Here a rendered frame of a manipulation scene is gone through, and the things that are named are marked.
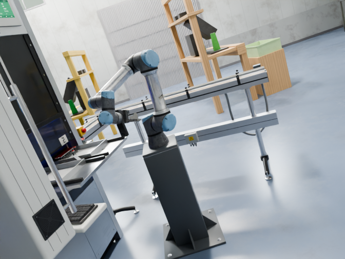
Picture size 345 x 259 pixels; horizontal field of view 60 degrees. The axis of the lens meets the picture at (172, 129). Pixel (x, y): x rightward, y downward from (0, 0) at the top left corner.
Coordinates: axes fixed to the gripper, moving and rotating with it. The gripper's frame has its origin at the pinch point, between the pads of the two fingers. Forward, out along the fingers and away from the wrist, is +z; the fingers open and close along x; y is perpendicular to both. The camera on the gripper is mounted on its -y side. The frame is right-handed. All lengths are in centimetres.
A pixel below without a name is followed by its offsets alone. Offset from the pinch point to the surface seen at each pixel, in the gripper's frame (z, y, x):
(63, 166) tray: -11, -23, 48
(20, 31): -15, 72, 66
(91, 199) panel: 23, -53, 53
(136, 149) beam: 108, -22, 47
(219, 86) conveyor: 88, 26, -51
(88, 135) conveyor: 52, -2, 67
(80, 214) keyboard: -60, -44, 5
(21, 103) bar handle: -86, 8, 7
